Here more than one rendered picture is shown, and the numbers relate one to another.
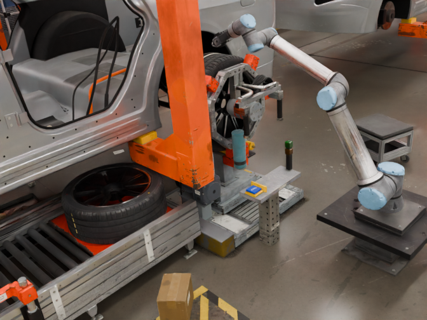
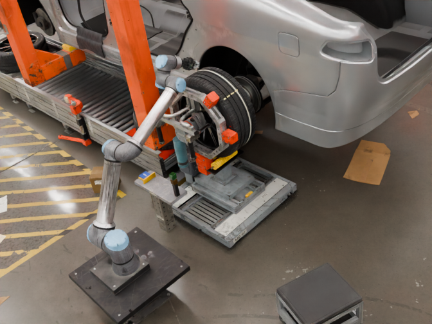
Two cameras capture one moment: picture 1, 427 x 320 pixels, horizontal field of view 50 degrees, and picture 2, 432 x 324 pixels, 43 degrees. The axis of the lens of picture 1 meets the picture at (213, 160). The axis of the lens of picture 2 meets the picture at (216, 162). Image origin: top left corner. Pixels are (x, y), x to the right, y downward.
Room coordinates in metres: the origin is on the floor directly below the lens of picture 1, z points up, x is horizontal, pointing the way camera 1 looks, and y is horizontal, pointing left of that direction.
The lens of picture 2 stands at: (3.14, -3.58, 3.05)
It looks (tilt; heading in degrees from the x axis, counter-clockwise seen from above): 37 degrees down; 93
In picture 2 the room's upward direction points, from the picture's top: 9 degrees counter-clockwise
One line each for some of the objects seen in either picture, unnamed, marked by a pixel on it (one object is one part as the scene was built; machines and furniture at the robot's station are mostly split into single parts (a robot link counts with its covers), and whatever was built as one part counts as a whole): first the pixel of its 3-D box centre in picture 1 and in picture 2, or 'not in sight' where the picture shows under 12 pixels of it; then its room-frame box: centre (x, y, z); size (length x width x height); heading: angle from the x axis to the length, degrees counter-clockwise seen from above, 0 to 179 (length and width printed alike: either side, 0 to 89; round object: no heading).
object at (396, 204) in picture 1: (387, 197); (124, 260); (2.30, -1.03, 0.40); 0.19 x 0.19 x 0.10
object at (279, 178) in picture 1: (271, 183); (160, 187); (2.53, -0.36, 0.44); 0.43 x 0.17 x 0.03; 133
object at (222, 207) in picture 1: (227, 188); (227, 186); (3.03, -0.09, 0.13); 0.50 x 0.36 x 0.10; 133
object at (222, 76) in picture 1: (236, 106); (197, 123); (2.88, -0.19, 0.85); 0.54 x 0.07 x 0.54; 133
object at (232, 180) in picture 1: (223, 168); (222, 167); (3.01, -0.07, 0.32); 0.40 x 0.30 x 0.28; 133
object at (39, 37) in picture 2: not in sight; (20, 51); (0.70, 2.66, 0.39); 0.66 x 0.66 x 0.24
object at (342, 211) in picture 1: (384, 230); (132, 284); (2.30, -1.03, 0.15); 0.60 x 0.60 x 0.30; 41
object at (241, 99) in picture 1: (238, 87); (172, 106); (2.73, -0.20, 1.03); 0.19 x 0.18 x 0.11; 43
